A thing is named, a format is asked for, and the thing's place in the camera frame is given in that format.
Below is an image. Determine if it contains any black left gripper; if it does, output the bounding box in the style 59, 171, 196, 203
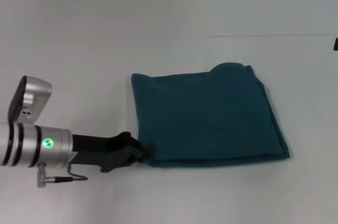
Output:
69, 131, 145, 174

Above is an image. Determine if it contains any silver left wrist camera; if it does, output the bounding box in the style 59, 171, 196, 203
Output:
7, 75, 53, 125

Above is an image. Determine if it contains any teal blue shirt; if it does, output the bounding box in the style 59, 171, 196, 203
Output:
130, 61, 292, 169

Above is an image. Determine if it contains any dark reddish gripper cable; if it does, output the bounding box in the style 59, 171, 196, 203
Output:
54, 165, 89, 183

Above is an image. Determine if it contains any silver metal connector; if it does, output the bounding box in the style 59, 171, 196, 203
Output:
36, 162, 58, 189

